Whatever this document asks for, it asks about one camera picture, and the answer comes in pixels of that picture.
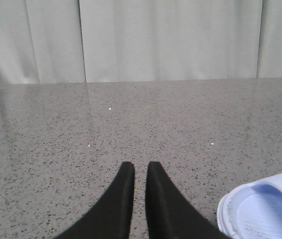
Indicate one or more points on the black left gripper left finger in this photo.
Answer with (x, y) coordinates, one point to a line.
(111, 216)

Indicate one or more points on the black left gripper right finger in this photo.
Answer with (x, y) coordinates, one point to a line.
(168, 214)

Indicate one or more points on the light blue slipper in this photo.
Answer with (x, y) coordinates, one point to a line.
(252, 210)

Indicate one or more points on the white curtain backdrop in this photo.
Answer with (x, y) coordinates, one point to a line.
(76, 41)

